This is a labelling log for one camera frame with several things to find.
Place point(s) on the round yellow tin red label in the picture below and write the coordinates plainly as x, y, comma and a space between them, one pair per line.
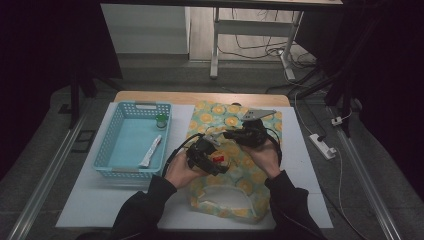
220, 158

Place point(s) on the black stand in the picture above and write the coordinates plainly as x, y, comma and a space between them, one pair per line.
75, 100
345, 90

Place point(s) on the white tube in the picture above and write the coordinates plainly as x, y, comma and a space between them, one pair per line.
150, 152

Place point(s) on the person's right hand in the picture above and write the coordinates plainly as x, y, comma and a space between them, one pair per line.
265, 156

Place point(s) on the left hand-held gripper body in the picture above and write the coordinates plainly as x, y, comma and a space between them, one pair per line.
200, 150

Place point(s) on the white power strip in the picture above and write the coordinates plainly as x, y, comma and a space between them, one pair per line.
321, 146

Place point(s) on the small white adapter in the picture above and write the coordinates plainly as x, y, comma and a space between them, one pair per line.
337, 121

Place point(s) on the black floor frame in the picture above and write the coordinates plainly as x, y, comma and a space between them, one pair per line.
85, 141

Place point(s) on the white desk frame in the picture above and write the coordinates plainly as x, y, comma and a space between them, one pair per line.
215, 43

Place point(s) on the wooden table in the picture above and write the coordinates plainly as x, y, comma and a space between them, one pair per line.
173, 97

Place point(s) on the blue plastic basket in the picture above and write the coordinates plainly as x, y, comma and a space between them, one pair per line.
133, 146

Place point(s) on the small green-capped bottle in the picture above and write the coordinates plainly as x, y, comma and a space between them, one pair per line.
161, 121

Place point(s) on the white cabinet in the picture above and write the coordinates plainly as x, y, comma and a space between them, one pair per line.
143, 30

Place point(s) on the metal rail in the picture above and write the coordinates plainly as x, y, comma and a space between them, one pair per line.
366, 186
50, 180

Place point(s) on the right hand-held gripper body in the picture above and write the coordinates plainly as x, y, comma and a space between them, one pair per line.
253, 131

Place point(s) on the orange-print cloth bag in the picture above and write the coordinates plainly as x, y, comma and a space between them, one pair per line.
243, 186

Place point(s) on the person's left hand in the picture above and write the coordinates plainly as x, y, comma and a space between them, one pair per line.
183, 171

